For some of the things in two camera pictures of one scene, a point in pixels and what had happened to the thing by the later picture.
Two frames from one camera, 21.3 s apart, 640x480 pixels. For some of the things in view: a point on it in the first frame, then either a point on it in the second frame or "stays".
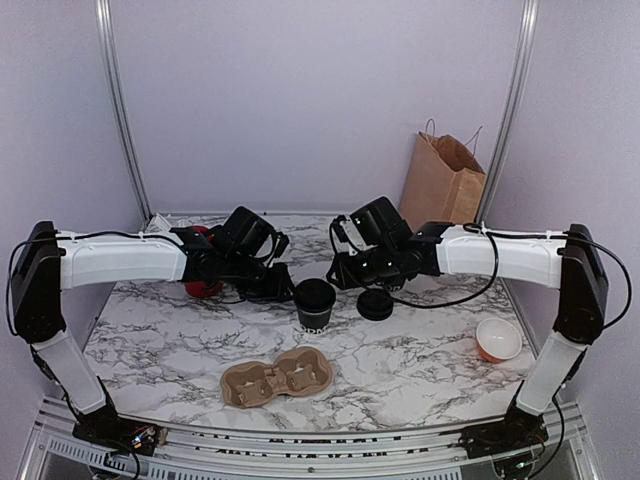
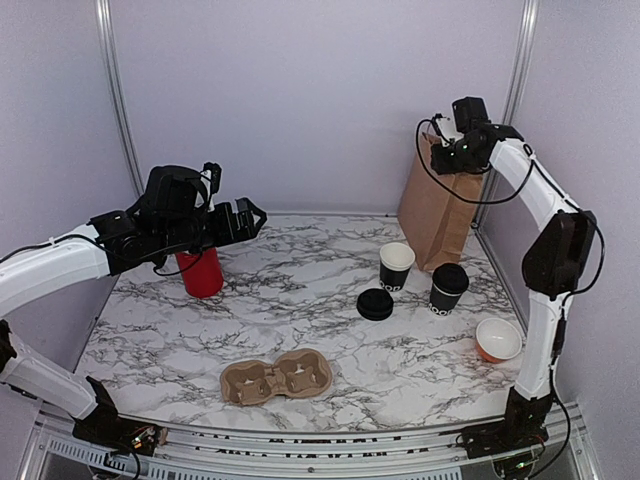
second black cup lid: [375, 304] stays
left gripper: [277, 292] -> [228, 232]
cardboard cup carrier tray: [297, 371] stays
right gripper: [347, 279] -> [440, 167]
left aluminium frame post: [104, 16] stays
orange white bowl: [497, 339] stays
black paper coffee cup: [314, 323] -> [442, 303]
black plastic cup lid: [314, 295] -> [450, 277]
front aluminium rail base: [562, 449] stays
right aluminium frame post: [528, 34] stays
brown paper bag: [443, 184] stays
